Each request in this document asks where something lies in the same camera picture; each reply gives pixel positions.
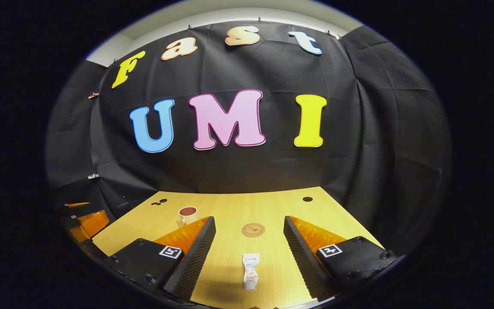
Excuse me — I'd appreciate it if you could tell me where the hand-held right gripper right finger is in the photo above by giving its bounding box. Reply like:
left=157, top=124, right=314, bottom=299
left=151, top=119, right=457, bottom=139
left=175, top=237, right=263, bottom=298
left=283, top=215, right=398, bottom=302

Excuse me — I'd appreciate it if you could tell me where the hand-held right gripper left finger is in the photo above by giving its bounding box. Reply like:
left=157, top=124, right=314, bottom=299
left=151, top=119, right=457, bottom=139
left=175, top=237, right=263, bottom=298
left=101, top=216, right=217, bottom=302

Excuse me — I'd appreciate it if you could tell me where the beige cup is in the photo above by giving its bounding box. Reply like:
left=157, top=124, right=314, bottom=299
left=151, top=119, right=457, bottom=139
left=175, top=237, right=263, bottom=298
left=178, top=206, right=199, bottom=228

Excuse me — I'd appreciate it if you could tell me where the white toothpaste tube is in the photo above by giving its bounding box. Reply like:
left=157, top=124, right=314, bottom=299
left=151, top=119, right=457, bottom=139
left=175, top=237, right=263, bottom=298
left=242, top=253, right=259, bottom=291

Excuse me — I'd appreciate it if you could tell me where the round cork coaster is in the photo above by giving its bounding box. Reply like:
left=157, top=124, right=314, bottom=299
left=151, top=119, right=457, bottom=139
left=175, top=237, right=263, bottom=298
left=241, top=223, right=266, bottom=237

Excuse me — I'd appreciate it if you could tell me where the wooden desktop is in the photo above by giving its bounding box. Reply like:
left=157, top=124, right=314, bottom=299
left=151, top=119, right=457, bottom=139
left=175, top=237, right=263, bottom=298
left=92, top=187, right=386, bottom=309

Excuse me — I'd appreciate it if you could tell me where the black backdrop cloth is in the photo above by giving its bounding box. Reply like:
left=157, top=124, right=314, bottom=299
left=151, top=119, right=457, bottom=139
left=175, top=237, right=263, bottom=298
left=45, top=19, right=451, bottom=258

